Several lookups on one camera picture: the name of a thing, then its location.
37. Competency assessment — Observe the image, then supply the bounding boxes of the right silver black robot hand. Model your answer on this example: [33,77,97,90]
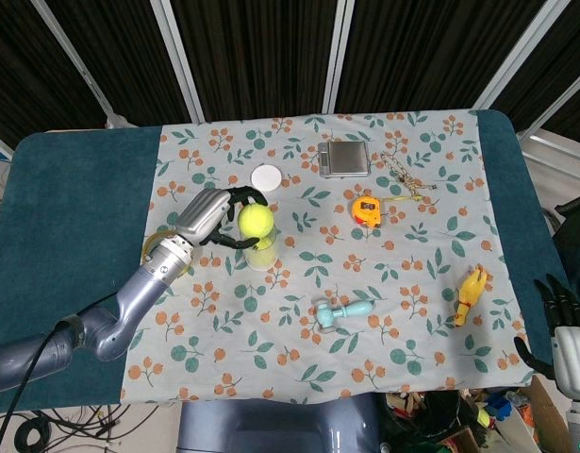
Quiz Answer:
[513,273,580,396]

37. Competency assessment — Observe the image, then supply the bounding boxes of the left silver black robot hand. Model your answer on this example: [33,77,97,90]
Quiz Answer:
[174,185,270,251]

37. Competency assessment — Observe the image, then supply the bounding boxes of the yellow-green tennis ball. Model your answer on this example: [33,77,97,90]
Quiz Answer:
[237,202,275,239]

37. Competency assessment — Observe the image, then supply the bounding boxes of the white round lid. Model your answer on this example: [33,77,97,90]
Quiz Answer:
[250,163,282,193]

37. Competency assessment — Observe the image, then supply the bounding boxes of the yellow rubber chicken toy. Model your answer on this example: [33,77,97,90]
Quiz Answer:
[453,263,489,328]

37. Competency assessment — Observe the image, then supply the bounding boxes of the floral patterned tablecloth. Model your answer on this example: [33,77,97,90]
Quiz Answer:
[118,110,536,406]

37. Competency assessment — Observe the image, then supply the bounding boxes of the box of assorted clutter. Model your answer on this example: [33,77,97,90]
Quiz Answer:
[383,377,572,453]

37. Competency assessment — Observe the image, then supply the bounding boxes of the teal velvet table cover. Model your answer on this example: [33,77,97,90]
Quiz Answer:
[0,109,580,416]

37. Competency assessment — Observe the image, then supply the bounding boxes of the silver digital kitchen scale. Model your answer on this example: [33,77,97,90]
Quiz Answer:
[317,140,371,178]

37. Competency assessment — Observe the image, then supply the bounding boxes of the orange yellow tape measure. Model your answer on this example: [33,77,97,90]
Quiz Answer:
[351,195,422,229]

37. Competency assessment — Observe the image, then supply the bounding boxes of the light blue toy hammer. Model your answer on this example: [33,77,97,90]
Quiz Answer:
[314,298,375,332]

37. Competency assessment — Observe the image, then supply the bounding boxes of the grey-blue robot torso base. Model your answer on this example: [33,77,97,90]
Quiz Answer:
[177,394,389,453]

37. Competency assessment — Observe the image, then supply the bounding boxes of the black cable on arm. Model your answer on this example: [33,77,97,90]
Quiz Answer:
[0,318,83,453]

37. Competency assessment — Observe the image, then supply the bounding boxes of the tangled black floor cables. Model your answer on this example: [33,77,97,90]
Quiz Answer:
[6,403,177,453]

